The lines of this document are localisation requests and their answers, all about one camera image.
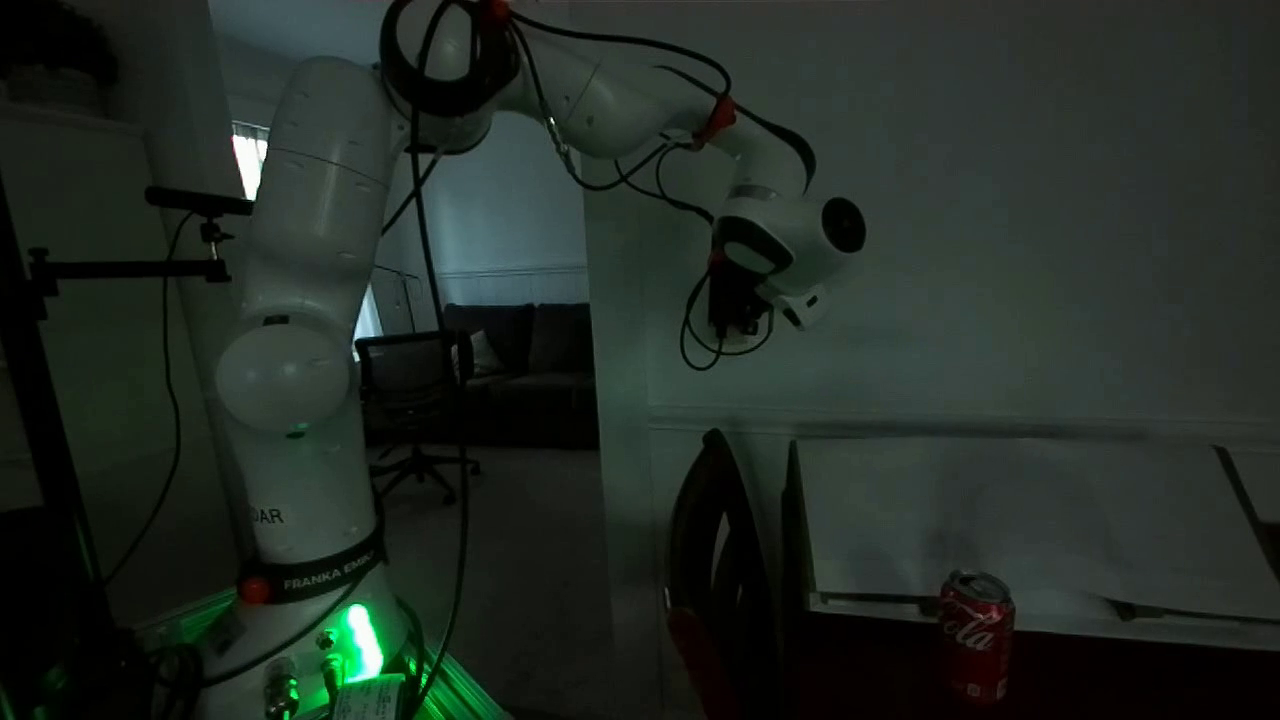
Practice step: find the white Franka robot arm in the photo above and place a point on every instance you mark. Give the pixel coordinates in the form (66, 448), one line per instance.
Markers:
(307, 202)

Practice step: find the dark curved-back chair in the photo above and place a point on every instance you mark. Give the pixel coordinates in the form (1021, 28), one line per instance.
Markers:
(722, 572)

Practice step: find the red soda can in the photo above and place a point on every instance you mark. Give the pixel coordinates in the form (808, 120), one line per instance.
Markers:
(979, 639)

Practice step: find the black office chair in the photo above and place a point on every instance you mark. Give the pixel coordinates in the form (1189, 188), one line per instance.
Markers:
(415, 403)

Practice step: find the black tripod stand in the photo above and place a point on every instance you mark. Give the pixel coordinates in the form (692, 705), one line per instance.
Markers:
(43, 465)

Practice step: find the dark sofa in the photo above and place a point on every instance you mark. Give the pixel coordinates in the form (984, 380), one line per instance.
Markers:
(522, 374)

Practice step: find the dark wooden table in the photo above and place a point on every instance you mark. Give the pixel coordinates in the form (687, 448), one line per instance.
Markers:
(1134, 682)

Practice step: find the bright window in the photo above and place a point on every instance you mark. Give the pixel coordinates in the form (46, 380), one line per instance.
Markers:
(245, 158)

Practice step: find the black bar camera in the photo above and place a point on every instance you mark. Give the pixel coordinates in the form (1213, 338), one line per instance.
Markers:
(195, 202)

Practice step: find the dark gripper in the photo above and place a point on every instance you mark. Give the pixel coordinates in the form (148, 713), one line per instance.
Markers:
(738, 296)

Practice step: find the large white board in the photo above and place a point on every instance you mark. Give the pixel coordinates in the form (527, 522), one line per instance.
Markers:
(1040, 532)

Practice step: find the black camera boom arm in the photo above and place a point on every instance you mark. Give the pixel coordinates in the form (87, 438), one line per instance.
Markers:
(126, 269)

